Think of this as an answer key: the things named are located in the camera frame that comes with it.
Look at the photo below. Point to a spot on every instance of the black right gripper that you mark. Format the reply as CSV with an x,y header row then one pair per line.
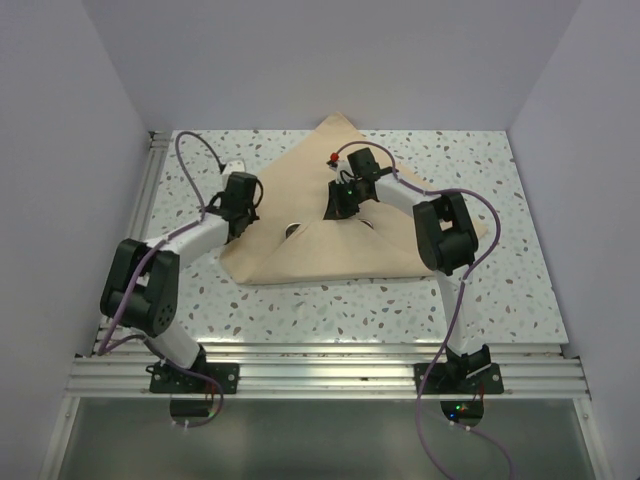
x,y
336,209

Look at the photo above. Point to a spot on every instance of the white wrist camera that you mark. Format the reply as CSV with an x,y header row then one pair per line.
x,y
338,164
234,166

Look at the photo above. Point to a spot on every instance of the beige cloth mat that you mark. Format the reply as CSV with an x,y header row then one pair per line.
x,y
378,242

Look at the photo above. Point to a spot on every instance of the steel instrument tray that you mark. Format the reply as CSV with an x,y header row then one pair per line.
x,y
291,229

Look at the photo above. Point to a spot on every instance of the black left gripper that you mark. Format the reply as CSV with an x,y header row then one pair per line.
x,y
253,217

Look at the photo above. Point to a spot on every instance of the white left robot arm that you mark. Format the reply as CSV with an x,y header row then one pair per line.
x,y
142,286

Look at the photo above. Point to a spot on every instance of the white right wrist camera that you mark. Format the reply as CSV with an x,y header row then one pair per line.
x,y
338,164

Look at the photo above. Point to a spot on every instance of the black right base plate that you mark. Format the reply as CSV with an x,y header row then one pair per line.
x,y
441,382

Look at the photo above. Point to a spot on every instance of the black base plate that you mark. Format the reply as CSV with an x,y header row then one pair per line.
x,y
441,382
212,378

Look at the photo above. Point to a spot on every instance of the aluminium rail frame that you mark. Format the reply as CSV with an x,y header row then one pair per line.
x,y
362,338

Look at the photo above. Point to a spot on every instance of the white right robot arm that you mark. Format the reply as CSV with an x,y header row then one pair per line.
x,y
447,243

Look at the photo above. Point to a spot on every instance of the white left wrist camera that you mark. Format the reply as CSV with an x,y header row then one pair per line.
x,y
234,166

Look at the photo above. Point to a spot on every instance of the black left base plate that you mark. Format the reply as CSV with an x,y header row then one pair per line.
x,y
212,378

